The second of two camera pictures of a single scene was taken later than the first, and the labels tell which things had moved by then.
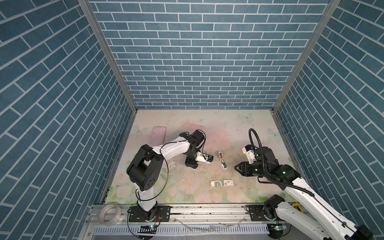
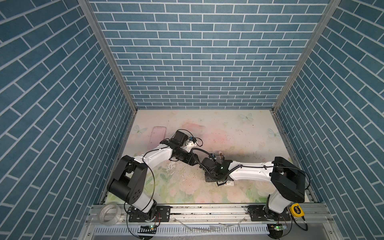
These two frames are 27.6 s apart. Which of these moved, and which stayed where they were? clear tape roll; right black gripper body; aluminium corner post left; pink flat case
Moved: right black gripper body
Stayed: aluminium corner post left; clear tape roll; pink flat case
